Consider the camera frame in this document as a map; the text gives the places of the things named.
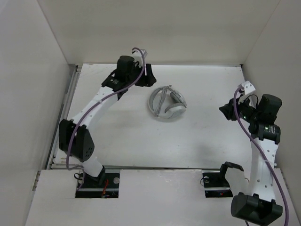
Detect white over-ear headphones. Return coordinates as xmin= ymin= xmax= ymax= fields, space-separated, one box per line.
xmin=147 ymin=85 xmax=187 ymax=120

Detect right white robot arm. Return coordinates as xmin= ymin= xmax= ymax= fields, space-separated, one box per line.
xmin=218 ymin=94 xmax=288 ymax=226

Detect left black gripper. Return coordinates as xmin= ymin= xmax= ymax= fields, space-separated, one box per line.
xmin=127 ymin=62 xmax=155 ymax=87

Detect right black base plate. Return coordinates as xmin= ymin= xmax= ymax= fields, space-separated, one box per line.
xmin=200 ymin=170 xmax=233 ymax=198

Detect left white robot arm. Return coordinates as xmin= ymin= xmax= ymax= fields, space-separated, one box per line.
xmin=59 ymin=50 xmax=156 ymax=187

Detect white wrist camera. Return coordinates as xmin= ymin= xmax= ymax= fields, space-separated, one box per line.
xmin=131 ymin=49 xmax=148 ymax=67
xmin=238 ymin=81 xmax=256 ymax=96

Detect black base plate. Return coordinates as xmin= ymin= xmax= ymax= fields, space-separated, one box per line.
xmin=200 ymin=170 xmax=233 ymax=198
xmin=74 ymin=169 xmax=120 ymax=199

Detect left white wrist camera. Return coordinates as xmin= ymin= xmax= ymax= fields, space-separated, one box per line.
xmin=131 ymin=49 xmax=148 ymax=67

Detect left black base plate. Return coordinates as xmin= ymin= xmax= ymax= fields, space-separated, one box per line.
xmin=74 ymin=169 xmax=120 ymax=199

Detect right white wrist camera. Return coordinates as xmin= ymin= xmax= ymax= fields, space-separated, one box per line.
xmin=238 ymin=81 xmax=256 ymax=96

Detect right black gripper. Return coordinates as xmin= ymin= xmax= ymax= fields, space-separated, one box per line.
xmin=219 ymin=94 xmax=261 ymax=123

